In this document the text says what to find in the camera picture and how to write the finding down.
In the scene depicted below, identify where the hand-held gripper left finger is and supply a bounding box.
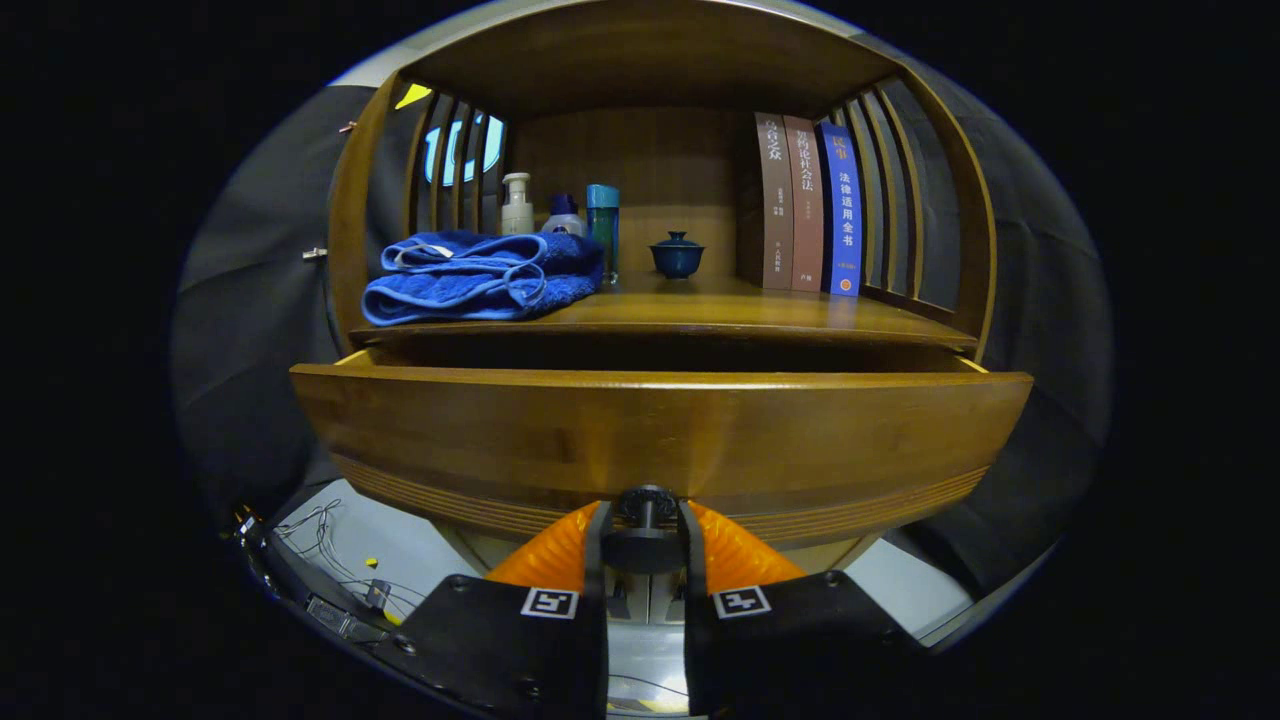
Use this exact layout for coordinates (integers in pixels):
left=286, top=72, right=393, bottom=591
left=375, top=500, right=611, bottom=720

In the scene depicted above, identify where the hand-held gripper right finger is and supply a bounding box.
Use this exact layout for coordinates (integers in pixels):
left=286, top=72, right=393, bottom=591
left=678, top=500, right=931, bottom=719

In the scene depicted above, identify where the black drawer knob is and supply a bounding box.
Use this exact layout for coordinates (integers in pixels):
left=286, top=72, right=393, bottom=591
left=600, top=485, right=691, bottom=576

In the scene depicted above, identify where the wooden drawer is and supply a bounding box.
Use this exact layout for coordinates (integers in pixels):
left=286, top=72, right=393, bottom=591
left=290, top=345, right=1034, bottom=549

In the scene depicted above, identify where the wooden countertop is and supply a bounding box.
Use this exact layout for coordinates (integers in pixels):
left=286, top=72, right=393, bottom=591
left=350, top=272, right=979, bottom=351

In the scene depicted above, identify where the wooden cabinet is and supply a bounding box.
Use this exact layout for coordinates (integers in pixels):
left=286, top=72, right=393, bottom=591
left=290, top=0, right=1034, bottom=626

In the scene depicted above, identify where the folded blue towel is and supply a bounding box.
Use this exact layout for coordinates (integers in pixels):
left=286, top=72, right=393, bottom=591
left=361, top=230, right=606, bottom=328

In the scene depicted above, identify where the dark blue lidded teacup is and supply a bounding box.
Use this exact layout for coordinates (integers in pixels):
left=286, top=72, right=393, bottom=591
left=649, top=231, right=706, bottom=280

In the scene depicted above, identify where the tall teal bottle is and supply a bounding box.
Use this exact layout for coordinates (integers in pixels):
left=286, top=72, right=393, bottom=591
left=586, top=183, right=621, bottom=291

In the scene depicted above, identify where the white bottle with blue cap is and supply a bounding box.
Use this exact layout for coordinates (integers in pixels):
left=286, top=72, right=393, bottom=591
left=541, top=193, right=587, bottom=238

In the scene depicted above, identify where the white pump bottle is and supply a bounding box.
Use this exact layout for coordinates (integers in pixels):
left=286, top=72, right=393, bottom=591
left=500, top=172, right=535, bottom=237

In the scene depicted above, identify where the dark brown book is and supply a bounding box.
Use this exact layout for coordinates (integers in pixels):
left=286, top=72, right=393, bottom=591
left=738, top=112, right=795, bottom=292

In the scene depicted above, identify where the reddish brown book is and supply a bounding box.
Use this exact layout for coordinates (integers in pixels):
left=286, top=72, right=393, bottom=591
left=783, top=115, right=826, bottom=293

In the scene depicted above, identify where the blue book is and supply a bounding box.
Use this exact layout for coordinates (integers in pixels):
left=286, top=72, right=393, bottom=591
left=816, top=121, right=864, bottom=297

